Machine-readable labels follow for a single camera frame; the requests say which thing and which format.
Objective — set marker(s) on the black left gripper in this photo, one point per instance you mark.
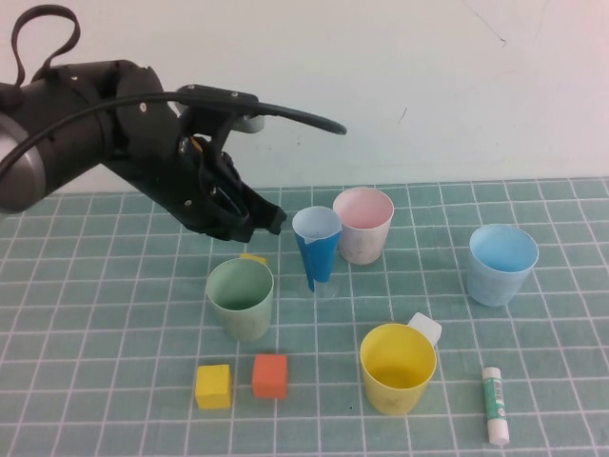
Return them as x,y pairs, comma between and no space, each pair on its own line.
157,157

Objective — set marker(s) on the pink plastic cup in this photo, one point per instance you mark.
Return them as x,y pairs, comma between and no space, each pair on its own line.
361,247

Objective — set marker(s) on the pale green plastic cup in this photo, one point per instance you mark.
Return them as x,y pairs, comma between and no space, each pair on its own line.
242,323

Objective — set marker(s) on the light blue plastic cup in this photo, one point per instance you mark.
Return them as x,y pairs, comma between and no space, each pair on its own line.
495,288

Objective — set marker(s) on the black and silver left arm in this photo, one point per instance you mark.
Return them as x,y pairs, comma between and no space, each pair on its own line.
62,154

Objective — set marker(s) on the yellow cube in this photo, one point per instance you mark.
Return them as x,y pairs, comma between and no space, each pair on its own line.
213,388
254,259

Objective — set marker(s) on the orange cube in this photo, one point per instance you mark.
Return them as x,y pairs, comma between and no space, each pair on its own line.
269,378

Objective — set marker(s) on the teal grid table mat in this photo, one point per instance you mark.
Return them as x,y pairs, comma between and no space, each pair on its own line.
95,285

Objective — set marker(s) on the white cube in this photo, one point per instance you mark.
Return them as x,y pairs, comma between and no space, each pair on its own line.
427,326

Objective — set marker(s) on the yellow plastic cup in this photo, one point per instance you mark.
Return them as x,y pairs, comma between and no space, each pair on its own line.
392,397

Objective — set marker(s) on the green and white glue stick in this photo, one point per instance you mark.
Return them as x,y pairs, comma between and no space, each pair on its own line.
496,404

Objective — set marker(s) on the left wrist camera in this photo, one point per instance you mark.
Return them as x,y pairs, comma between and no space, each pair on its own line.
249,125

